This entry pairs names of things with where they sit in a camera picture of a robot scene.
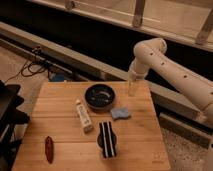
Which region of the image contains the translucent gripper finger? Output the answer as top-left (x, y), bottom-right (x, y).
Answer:
top-left (128, 81), bottom-right (136, 97)

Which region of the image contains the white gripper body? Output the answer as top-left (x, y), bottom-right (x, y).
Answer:
top-left (128, 66), bottom-right (144, 81)

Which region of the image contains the dark ceramic bowl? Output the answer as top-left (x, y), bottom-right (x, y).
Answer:
top-left (84, 84), bottom-right (115, 110)

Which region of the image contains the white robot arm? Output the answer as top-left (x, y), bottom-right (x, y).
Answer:
top-left (128, 38), bottom-right (213, 124)

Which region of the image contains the black white striped cloth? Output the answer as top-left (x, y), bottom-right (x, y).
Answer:
top-left (99, 122), bottom-right (116, 158)

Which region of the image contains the white tube bottle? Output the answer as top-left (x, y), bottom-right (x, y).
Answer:
top-left (76, 100), bottom-right (93, 133)

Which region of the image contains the black round coaster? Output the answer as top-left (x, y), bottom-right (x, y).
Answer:
top-left (97, 133), bottom-right (117, 148)

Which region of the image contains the blue object on floor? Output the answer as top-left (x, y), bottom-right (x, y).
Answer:
top-left (50, 73), bottom-right (65, 82)

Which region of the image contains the red brown oblong object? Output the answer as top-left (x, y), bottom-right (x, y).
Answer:
top-left (45, 136), bottom-right (54, 163)

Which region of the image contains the black chair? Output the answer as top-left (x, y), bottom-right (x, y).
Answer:
top-left (0, 80), bottom-right (30, 171)

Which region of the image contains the black cable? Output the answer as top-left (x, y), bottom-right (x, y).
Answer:
top-left (4, 46), bottom-right (54, 84)

